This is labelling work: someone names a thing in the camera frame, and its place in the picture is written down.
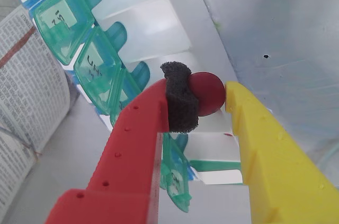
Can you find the white table cloth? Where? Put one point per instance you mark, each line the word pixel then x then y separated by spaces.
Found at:
pixel 265 22

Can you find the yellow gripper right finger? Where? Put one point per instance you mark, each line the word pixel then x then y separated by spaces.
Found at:
pixel 278 176

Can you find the folded printed newspaper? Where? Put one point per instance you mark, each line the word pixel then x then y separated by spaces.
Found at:
pixel 23 89

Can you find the weekly pill organizer box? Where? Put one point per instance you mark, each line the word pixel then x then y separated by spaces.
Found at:
pixel 148 22

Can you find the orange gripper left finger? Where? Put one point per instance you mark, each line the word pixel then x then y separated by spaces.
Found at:
pixel 127 160

